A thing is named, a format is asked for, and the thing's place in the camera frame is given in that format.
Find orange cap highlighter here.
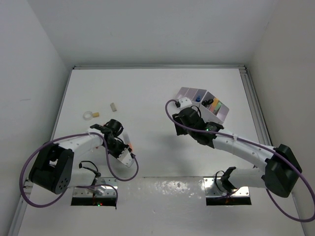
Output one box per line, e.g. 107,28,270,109
123,132,133,149

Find small black scissors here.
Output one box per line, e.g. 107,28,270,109
201,99,214,107

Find clear tape roll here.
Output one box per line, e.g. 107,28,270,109
83,111,93,120

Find orange pink highlighter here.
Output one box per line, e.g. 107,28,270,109
209,98,219,111

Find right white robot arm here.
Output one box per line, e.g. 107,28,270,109
172,107,302,198

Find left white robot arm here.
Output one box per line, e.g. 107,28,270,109
29,119,135,194

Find blue item in organizer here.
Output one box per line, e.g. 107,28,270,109
195,95,202,102

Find white three-slot organizer left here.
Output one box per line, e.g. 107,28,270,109
175,87,207,102

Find white three-slot organizer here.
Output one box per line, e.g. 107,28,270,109
199,91,229,125
175,87,207,102

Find white three-slot organizer right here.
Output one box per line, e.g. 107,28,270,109
199,91,229,125

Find beige eraser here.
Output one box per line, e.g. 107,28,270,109
110,103,117,112

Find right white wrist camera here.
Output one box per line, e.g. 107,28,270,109
175,97,192,109

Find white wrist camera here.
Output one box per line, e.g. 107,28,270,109
117,149,135,168
175,97,192,109

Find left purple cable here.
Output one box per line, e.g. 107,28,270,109
19,132,139,208

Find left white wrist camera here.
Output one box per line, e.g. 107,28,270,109
117,149,135,168

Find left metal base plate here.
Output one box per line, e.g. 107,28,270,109
73,177,118,198

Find metal base plate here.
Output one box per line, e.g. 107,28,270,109
203,177,250,198
73,177,118,198

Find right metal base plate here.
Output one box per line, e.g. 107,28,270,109
203,177,250,198

